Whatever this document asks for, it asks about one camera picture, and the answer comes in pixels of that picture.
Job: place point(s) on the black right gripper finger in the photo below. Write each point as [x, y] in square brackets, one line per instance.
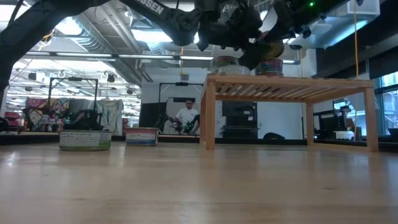
[255, 56]

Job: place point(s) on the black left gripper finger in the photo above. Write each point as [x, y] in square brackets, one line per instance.
[204, 37]

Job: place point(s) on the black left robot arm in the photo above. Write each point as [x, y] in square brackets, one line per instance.
[18, 37]

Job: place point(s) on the wooden slatted shelf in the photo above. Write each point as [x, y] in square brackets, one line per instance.
[280, 82]

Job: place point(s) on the black cabinet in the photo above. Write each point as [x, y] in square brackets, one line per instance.
[239, 119]

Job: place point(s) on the person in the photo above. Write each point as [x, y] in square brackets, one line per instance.
[187, 116]

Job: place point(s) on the black rounded object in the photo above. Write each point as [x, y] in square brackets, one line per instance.
[273, 136]

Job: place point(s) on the black monitor panel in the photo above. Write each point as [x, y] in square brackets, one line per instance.
[152, 113]

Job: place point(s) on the black mesh rack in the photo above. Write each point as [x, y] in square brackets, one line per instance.
[329, 123]

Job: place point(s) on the grey cloth sheet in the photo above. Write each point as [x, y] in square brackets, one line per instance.
[109, 112]

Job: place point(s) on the long ceiling strip light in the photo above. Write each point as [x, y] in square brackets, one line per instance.
[84, 54]

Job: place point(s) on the background black robot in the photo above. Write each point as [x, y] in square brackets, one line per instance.
[84, 121]

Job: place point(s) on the colourful patterned cloth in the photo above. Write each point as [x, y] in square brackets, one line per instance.
[37, 109]

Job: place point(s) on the black background rig frame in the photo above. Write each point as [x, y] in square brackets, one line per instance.
[182, 83]
[74, 79]

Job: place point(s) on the large glass window wall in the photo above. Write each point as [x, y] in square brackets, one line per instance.
[390, 109]

